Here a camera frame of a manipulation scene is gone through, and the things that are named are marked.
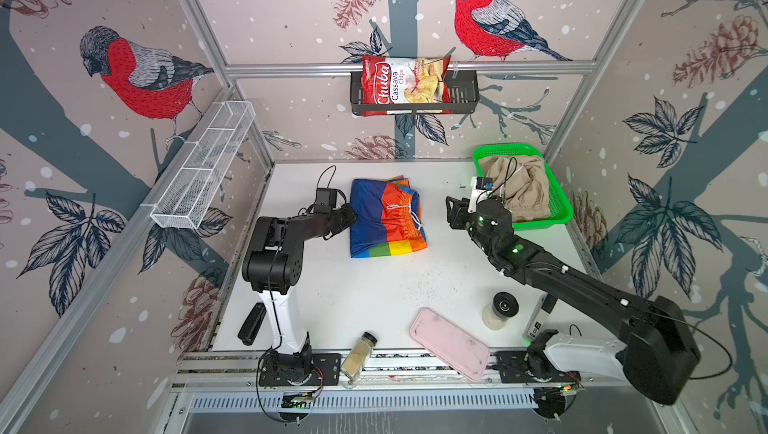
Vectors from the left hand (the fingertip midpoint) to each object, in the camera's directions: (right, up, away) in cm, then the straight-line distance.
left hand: (356, 214), depth 101 cm
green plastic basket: (+69, +2, -5) cm, 69 cm away
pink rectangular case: (+28, -32, -25) cm, 49 cm away
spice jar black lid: (+4, -33, -29) cm, 45 cm away
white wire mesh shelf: (-38, +28, -12) cm, 49 cm away
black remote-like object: (-25, -27, -24) cm, 44 cm away
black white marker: (+51, -27, -24) cm, 62 cm away
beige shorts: (+59, +10, +2) cm, 60 cm away
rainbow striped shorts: (+10, -1, -1) cm, 10 cm away
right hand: (+28, +5, -21) cm, 36 cm away
